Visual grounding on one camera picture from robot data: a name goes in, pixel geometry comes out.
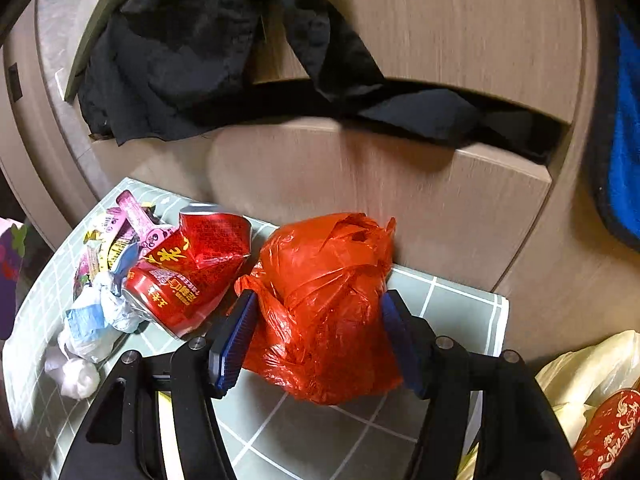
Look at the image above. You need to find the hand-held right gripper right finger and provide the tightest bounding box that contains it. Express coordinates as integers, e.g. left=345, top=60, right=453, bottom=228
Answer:
left=380, top=289, right=583, bottom=480

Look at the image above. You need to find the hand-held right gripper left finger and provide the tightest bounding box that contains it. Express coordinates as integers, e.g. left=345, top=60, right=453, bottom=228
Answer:
left=59, top=290, right=261, bottom=480

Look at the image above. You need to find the red plastic bag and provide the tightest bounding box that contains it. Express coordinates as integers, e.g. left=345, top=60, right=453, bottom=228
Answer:
left=234, top=212, right=405, bottom=407

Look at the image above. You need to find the white blue knotted plastic bag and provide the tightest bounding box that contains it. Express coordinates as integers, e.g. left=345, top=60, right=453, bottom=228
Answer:
left=57, top=259, right=147, bottom=364

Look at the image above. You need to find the cream plastic bag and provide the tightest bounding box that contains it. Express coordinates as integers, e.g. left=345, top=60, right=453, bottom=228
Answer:
left=457, top=329, right=640, bottom=480

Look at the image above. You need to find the crushed red can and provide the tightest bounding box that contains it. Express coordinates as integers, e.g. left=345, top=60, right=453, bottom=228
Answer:
left=139, top=204, right=254, bottom=285
left=123, top=265, right=237, bottom=340

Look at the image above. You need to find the green checked tablecloth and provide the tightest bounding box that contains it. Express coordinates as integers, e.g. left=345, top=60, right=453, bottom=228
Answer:
left=2, top=177, right=510, bottom=480

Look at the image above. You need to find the yellow purple snack wrapper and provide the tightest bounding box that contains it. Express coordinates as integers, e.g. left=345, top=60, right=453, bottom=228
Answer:
left=74, top=210, right=143, bottom=301

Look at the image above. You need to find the white tissue ball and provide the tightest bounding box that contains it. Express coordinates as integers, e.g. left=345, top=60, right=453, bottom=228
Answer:
left=44, top=347, right=101, bottom=401

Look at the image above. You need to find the red patterned can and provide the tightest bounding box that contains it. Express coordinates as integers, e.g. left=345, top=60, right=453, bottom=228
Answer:
left=572, top=389, right=640, bottom=480

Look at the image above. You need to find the purple printed cloth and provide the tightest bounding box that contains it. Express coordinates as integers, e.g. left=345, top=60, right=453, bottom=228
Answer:
left=0, top=217, right=32, bottom=341

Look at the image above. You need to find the black cloth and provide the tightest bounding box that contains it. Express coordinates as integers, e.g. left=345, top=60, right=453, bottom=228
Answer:
left=77, top=0, right=483, bottom=147

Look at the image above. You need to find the blue towel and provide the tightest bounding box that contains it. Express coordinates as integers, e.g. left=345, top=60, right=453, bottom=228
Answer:
left=586, top=10, right=640, bottom=253

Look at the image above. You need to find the wooden cabinet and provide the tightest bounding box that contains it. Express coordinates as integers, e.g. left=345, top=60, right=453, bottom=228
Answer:
left=0, top=0, right=640, bottom=361

